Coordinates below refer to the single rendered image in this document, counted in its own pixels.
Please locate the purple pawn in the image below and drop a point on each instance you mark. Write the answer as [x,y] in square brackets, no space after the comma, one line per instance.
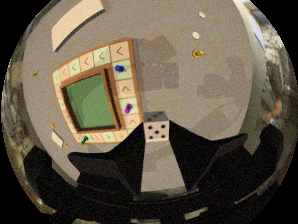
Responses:
[128,107]

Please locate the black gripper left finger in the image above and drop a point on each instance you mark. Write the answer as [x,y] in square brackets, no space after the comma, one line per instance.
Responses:
[125,162]

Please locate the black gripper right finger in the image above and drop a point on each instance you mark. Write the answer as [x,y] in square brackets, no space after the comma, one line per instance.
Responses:
[195,154]

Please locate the white die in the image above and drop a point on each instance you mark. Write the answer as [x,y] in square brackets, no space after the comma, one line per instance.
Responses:
[156,127]

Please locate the blue pawn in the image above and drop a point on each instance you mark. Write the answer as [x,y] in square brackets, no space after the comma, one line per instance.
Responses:
[119,68]

